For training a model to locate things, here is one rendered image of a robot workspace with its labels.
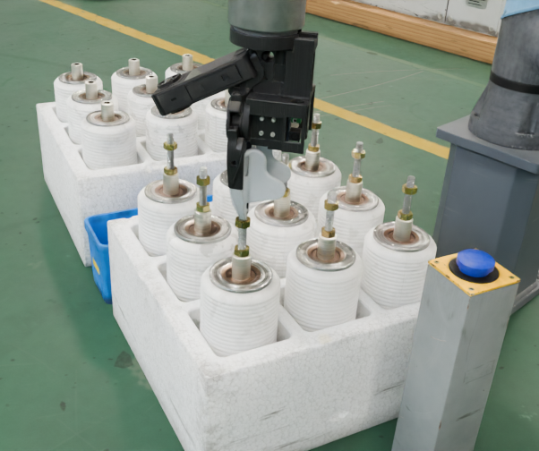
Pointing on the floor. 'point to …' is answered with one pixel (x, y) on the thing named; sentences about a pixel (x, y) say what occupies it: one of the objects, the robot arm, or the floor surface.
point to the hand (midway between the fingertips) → (238, 205)
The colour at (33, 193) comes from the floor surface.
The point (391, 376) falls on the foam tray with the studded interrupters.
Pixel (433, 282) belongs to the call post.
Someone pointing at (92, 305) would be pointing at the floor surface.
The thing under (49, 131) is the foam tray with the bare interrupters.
